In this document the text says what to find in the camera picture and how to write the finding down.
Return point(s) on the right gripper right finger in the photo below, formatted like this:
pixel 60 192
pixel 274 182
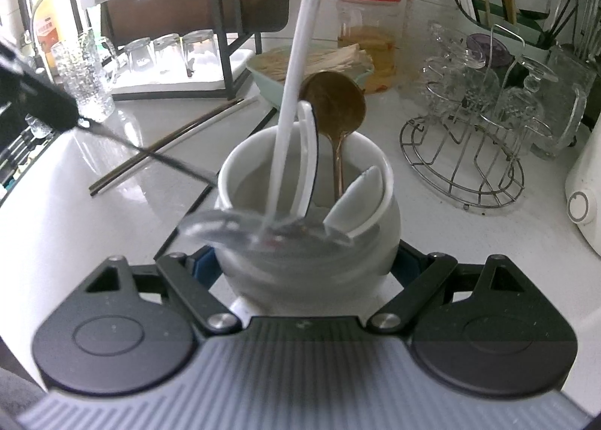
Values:
pixel 421 277

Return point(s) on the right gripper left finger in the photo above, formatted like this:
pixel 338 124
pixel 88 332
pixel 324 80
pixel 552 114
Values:
pixel 187 281

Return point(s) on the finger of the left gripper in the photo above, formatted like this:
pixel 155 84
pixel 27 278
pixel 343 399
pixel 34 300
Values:
pixel 36 96

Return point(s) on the white ceramic soup spoon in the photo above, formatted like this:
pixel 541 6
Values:
pixel 358 203

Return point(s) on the steel fork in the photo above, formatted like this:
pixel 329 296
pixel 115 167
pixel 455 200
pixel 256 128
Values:
pixel 197 173

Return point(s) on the white ceramic mug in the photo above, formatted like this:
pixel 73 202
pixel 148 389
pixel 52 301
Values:
pixel 313 287

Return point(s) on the copper long-handled spoon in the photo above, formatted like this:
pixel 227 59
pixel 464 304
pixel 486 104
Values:
pixel 340 108

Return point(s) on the white long-handled ladle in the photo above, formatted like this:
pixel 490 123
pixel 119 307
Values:
pixel 304 30

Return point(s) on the large steel spoon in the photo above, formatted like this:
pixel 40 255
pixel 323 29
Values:
pixel 252 235

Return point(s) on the tall steel faucet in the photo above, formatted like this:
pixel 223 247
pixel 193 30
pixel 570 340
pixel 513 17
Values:
pixel 27 45

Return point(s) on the tall textured glass mug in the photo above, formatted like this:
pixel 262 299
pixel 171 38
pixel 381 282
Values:
pixel 80 69

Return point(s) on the yellow detergent jug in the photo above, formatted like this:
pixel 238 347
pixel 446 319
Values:
pixel 54 21

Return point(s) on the upturned glass left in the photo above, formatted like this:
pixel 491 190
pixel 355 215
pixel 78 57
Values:
pixel 140 54

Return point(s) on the upturned glass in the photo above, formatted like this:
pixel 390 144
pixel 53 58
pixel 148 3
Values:
pixel 140 54
pixel 168 53
pixel 200 51

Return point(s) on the white black chopstick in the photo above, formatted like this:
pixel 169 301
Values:
pixel 246 102

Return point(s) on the brown wooden chopstick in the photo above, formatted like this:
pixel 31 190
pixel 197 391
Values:
pixel 123 168

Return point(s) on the black dish rack shelf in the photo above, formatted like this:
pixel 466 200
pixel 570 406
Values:
pixel 220 35

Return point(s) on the upturned glass middle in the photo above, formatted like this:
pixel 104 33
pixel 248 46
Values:
pixel 168 53

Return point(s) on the white electric cooker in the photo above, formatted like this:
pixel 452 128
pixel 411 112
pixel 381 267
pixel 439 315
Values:
pixel 582 191

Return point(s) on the upturned glass right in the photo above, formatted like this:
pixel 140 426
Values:
pixel 200 51

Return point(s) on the white drip tray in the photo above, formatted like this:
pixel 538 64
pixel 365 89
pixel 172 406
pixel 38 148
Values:
pixel 178 77

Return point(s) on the green basket of sticks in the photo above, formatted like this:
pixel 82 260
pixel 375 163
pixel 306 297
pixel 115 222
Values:
pixel 269 69

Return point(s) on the clear glass pitcher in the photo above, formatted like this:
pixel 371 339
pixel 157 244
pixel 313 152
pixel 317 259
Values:
pixel 565 101

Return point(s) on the green white utensil caddy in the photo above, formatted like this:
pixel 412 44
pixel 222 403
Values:
pixel 507 21

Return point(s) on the red-lid plastic jar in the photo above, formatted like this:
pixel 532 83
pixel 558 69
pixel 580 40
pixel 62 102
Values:
pixel 373 25

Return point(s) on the wire glass holder rack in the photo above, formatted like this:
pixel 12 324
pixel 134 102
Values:
pixel 467 144

